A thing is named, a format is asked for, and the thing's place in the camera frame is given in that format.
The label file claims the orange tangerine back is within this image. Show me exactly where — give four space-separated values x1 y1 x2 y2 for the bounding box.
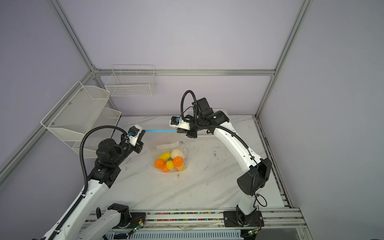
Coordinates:
173 157 184 168

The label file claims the white wire wall basket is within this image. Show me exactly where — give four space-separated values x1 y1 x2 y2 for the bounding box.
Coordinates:
105 65 157 97

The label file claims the orange tangerine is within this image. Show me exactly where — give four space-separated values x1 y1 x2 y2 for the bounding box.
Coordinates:
173 157 184 168
161 165 169 173
154 159 165 169

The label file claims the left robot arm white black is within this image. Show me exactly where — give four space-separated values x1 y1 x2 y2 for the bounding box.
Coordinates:
42 127 146 240

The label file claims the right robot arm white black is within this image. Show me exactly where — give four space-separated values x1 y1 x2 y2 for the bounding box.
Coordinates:
170 98 272 227

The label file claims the upper white mesh shelf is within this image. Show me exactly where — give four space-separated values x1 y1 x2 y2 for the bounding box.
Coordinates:
41 82 111 142

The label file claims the aluminium front rail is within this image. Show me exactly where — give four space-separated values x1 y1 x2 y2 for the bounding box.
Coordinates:
80 207 308 232

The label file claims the orange tangerine front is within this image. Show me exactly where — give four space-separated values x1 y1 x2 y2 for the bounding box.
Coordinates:
161 165 169 173

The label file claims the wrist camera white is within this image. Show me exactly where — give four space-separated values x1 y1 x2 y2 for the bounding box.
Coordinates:
170 116 190 131
128 125 143 147

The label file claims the round yellow fruit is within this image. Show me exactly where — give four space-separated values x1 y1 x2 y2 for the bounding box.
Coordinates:
177 164 185 172

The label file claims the lower white mesh shelf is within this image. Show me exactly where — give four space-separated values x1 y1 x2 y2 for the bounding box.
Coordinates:
61 105 121 158

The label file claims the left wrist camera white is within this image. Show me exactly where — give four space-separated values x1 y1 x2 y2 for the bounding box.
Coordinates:
128 125 143 147

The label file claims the clear zip top bag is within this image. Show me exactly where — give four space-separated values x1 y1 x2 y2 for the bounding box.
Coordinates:
145 130 187 174

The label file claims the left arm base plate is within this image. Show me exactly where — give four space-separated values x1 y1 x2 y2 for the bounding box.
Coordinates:
117 212 147 229

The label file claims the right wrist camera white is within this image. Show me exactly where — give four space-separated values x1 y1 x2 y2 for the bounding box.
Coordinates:
170 116 190 131

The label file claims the small yellow lemon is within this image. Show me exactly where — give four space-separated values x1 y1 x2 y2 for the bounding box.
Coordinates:
166 160 175 171

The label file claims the white mesh shelf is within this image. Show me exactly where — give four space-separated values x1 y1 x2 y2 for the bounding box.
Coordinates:
61 105 121 158
41 82 111 142

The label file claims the black corrugated cable left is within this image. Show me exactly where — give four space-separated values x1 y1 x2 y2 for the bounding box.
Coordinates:
44 125 130 240

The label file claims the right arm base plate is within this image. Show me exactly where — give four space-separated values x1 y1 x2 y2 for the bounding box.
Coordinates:
223 210 265 228

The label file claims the white garlic bulb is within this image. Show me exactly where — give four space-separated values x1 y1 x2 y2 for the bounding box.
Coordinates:
171 149 185 160

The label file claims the white plastic perforated basket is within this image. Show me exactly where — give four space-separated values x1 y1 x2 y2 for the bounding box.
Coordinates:
177 107 236 139

